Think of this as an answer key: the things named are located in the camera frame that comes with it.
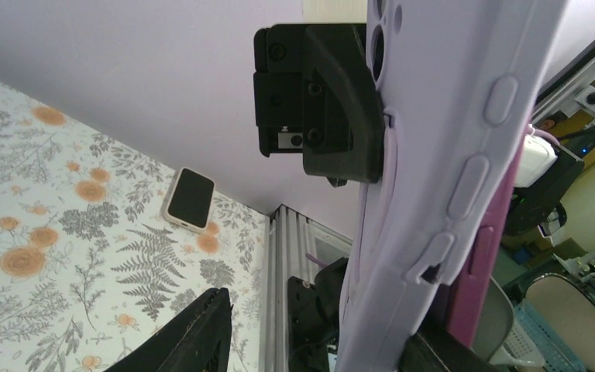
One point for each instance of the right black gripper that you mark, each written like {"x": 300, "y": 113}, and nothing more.
{"x": 338, "y": 115}

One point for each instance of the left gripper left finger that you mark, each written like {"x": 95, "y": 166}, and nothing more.
{"x": 197, "y": 339}

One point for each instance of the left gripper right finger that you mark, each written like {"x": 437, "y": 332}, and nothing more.
{"x": 432, "y": 349}

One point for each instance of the black phone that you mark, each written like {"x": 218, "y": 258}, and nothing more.
{"x": 466, "y": 295}
{"x": 188, "y": 201}

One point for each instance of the lilac phone case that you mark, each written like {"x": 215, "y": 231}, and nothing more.
{"x": 458, "y": 84}

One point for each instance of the floral table mat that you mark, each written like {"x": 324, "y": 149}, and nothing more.
{"x": 89, "y": 269}

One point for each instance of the grey office chair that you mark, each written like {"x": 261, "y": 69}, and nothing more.
{"x": 550, "y": 327}

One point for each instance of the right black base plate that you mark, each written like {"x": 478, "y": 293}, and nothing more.
{"x": 313, "y": 317}

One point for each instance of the aluminium rail frame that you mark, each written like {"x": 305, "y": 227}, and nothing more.
{"x": 297, "y": 248}

